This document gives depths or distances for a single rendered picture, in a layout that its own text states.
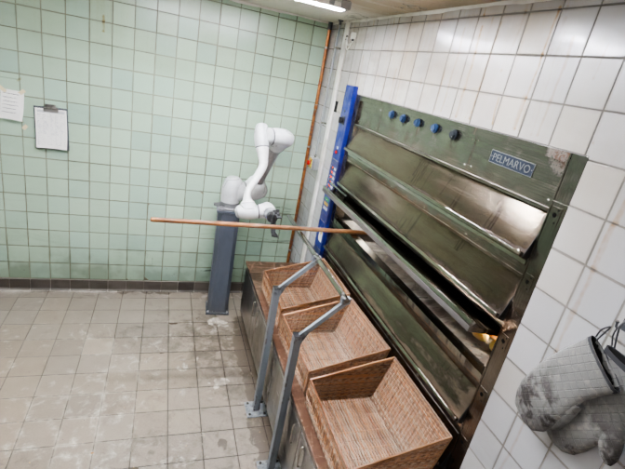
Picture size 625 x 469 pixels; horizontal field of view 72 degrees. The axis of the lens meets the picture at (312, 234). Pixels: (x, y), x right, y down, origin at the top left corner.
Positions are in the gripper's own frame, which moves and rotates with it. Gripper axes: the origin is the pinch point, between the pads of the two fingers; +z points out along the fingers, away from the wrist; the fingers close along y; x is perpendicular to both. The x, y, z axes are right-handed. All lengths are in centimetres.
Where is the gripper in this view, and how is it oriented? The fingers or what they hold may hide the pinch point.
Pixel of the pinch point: (277, 227)
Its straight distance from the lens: 287.8
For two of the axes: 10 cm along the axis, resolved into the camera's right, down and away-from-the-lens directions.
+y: -1.8, 9.2, 3.5
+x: -9.4, -0.6, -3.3
